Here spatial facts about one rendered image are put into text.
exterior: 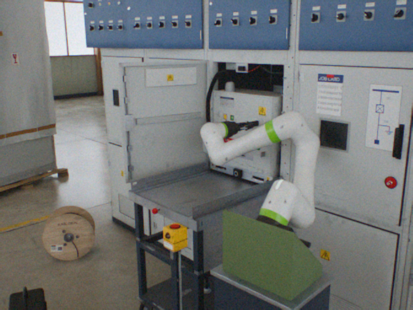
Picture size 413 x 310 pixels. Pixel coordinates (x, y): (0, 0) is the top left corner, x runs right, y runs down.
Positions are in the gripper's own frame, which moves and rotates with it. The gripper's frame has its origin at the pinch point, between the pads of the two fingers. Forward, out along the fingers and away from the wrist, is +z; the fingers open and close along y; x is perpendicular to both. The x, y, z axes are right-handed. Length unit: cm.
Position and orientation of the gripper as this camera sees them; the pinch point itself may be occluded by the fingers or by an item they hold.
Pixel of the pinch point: (253, 123)
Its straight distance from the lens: 256.4
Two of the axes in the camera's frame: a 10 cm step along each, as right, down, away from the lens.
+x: -0.1, -9.7, -2.6
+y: 6.8, 1.8, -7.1
